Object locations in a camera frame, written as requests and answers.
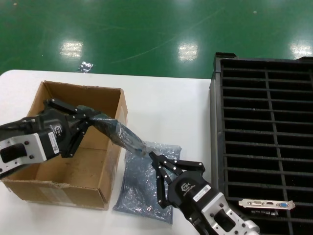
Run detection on shiny foil scrap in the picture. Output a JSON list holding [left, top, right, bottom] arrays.
[[77, 61, 95, 73]]

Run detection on flat grey antistatic bag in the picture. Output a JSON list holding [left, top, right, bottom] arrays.
[[112, 141, 183, 225]]

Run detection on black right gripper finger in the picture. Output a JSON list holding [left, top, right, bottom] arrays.
[[156, 154, 205, 177], [148, 151, 172, 209]]

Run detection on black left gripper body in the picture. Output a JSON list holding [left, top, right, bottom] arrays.
[[21, 109, 72, 161]]

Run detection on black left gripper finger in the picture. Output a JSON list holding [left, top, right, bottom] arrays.
[[60, 119, 90, 159], [43, 97, 88, 120]]

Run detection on black left wrist camera cable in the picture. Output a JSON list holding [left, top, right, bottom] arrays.
[[0, 117, 35, 134]]

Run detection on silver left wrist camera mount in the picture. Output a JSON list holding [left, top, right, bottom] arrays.
[[0, 132, 47, 177]]

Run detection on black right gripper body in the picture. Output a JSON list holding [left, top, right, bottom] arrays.
[[167, 171, 224, 222]]

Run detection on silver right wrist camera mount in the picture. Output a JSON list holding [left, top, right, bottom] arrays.
[[201, 193, 245, 235]]

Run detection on brown cardboard box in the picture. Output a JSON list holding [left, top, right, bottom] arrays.
[[0, 80, 128, 211]]

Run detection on black slotted plastic container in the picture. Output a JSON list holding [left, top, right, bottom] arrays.
[[209, 52, 313, 235]]

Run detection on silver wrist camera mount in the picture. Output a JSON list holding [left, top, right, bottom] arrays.
[[201, 193, 245, 235], [0, 132, 47, 177]]

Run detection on graphics card with silver bracket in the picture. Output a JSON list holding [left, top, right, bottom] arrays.
[[238, 199, 296, 216], [94, 117, 150, 157]]

